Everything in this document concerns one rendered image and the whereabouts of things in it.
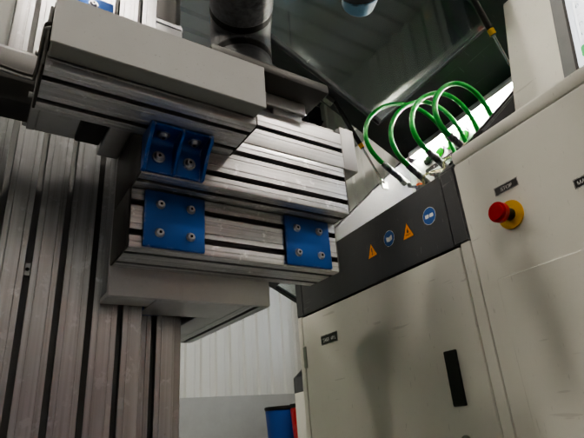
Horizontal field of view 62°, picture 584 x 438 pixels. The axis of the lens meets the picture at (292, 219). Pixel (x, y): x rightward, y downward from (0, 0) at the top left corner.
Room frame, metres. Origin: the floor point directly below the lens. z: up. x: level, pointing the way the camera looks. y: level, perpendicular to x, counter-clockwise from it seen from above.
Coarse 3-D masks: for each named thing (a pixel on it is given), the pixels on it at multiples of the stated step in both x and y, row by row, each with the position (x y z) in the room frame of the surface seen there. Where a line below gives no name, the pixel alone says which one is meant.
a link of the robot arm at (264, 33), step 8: (216, 24) 0.66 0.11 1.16; (224, 24) 0.65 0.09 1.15; (264, 24) 0.67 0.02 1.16; (216, 32) 0.68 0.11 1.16; (224, 32) 0.67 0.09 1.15; (232, 32) 0.67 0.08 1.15; (240, 32) 0.66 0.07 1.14; (248, 32) 0.67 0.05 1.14; (256, 32) 0.67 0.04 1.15; (264, 32) 0.69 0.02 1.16; (216, 40) 0.69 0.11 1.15; (224, 40) 0.67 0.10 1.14; (264, 40) 0.69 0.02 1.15
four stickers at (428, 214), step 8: (432, 208) 0.94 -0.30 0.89; (424, 216) 0.96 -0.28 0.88; (432, 216) 0.94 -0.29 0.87; (408, 224) 1.01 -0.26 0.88; (424, 224) 0.97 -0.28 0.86; (384, 232) 1.08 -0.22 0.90; (392, 232) 1.06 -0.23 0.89; (408, 232) 1.01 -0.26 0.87; (384, 240) 1.09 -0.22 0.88; (392, 240) 1.06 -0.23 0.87; (368, 248) 1.14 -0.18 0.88; (368, 256) 1.15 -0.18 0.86
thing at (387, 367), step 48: (384, 288) 1.11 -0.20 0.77; (432, 288) 0.98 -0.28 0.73; (336, 336) 1.30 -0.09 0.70; (384, 336) 1.13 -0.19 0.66; (432, 336) 1.00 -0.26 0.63; (480, 336) 0.90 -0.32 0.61; (336, 384) 1.33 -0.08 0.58; (384, 384) 1.15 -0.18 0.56; (432, 384) 1.02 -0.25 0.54; (480, 384) 0.92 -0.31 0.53; (336, 432) 1.35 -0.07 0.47; (384, 432) 1.18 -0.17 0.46; (432, 432) 1.04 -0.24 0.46; (480, 432) 0.94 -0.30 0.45
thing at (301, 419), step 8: (272, 288) 5.25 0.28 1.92; (280, 288) 5.20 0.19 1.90; (288, 288) 5.11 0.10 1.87; (288, 296) 5.29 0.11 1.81; (296, 376) 5.30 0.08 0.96; (296, 384) 5.24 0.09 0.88; (296, 392) 5.26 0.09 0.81; (296, 400) 5.28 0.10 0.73; (296, 408) 5.29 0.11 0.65; (304, 408) 5.08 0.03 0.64; (296, 416) 5.31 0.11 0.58; (304, 416) 5.09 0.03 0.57; (304, 424) 5.11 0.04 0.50; (304, 432) 5.12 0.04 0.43
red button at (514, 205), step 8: (512, 200) 0.78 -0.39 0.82; (496, 208) 0.76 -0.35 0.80; (504, 208) 0.76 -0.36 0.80; (512, 208) 0.78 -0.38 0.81; (520, 208) 0.77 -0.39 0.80; (496, 216) 0.77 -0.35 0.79; (504, 216) 0.76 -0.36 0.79; (512, 216) 0.78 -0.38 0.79; (520, 216) 0.77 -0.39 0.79; (504, 224) 0.80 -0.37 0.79; (512, 224) 0.79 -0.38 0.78
